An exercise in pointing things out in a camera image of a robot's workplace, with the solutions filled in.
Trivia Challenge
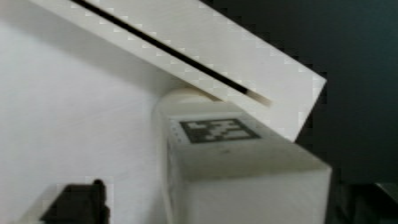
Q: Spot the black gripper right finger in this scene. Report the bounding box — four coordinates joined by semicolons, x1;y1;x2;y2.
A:
331;183;398;224

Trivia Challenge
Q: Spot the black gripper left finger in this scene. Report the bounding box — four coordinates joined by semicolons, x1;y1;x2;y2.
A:
39;179;110;224

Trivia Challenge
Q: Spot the white leg with tag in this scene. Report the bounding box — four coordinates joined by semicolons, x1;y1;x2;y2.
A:
153;88;332;224

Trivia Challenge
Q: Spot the white square tabletop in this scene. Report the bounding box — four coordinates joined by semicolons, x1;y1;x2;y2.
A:
0;0;183;224

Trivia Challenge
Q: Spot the white L-shaped fixture wall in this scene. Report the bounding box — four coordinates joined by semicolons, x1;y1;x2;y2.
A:
30;0;327;140

